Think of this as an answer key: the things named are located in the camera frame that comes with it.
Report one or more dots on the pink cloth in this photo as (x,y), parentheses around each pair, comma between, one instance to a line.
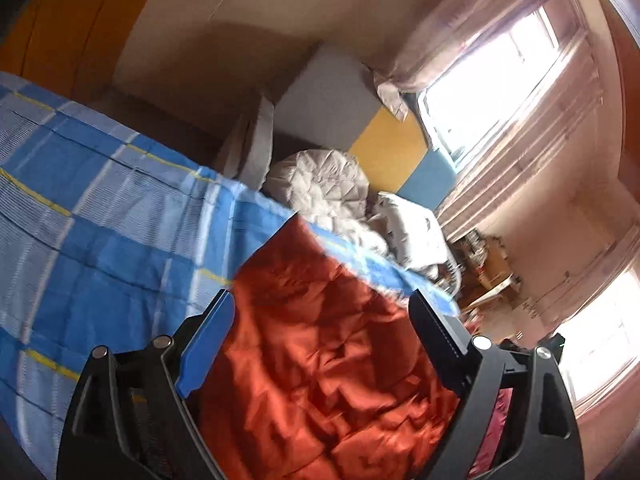
(492,425)

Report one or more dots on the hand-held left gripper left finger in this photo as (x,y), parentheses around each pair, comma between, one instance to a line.
(207,345)

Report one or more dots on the wooden desk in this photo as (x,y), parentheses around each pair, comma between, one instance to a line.
(492,270)

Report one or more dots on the bright side window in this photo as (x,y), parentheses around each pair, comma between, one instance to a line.
(600,340)

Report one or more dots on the grey yellow blue headboard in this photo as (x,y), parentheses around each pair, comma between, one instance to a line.
(360,125)

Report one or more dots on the orange wooden wardrobe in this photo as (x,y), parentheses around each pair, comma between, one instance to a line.
(65,15)

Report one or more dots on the white printed pillow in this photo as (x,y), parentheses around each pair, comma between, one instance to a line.
(412,230)

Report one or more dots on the pink patterned curtain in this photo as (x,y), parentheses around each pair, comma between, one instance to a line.
(450,40)
(525,150)

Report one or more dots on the orange puffer jacket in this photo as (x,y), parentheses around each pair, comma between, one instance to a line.
(320,360)

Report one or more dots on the bed with blue plaid sheet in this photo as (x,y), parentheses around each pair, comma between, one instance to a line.
(100,220)

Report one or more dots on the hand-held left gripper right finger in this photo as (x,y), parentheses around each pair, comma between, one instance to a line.
(437,332)

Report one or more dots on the white bedside armrest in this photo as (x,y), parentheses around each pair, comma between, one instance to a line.
(252,140)

